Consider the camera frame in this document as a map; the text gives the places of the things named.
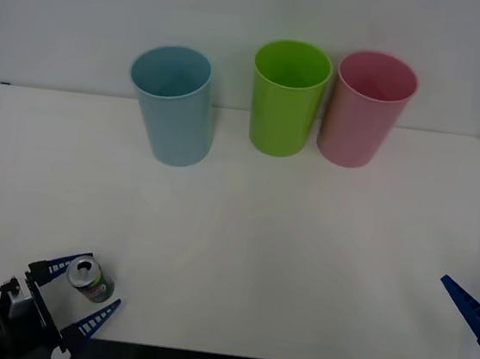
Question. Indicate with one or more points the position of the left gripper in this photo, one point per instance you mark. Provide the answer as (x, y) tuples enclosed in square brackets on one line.
[(44, 317)]

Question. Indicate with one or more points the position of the green drink can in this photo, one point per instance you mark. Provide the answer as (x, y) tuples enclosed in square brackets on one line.
[(91, 281)]

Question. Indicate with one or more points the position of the white table leg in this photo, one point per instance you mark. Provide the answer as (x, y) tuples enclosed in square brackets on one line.
[(56, 355)]

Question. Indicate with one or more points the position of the pink plastic bin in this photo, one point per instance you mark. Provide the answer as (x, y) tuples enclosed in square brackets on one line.
[(354, 132)]

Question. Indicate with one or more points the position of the pale blue plastic bin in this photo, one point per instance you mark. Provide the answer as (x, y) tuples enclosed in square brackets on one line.
[(177, 124)]

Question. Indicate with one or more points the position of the green plastic bin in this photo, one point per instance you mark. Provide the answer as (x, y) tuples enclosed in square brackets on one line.
[(283, 119)]

